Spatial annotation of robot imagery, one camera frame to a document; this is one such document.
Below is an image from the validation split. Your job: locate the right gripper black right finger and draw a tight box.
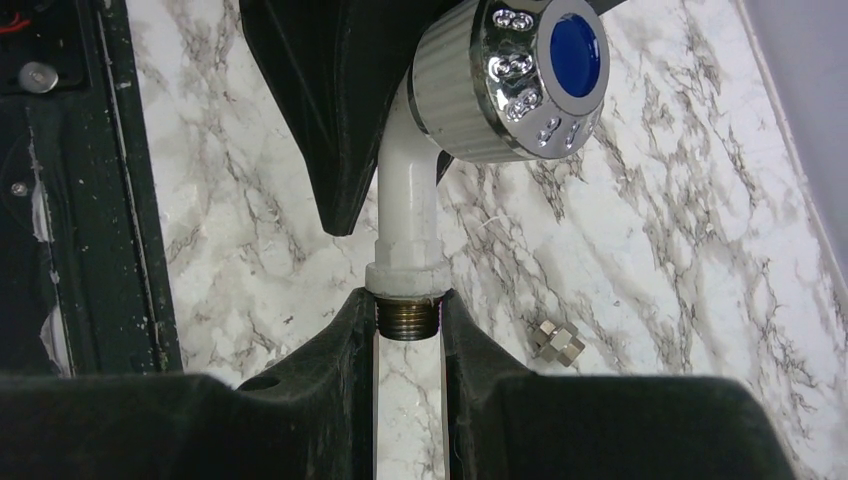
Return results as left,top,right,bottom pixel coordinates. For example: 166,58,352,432
442,292,795,479

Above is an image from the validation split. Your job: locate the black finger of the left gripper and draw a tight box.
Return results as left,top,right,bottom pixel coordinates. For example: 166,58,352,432
239,0,456,237

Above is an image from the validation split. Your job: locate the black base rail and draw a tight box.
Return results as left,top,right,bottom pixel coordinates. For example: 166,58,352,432
1,1,182,376

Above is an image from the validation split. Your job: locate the white plastic water faucet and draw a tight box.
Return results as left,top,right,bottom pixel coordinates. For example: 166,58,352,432
365,0,614,341

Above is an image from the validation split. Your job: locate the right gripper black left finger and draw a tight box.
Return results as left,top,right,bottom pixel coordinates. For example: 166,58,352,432
1,289,376,479

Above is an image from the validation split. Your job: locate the silver hex nut fitting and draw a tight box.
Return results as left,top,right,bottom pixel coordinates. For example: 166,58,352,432
531,320,585,367

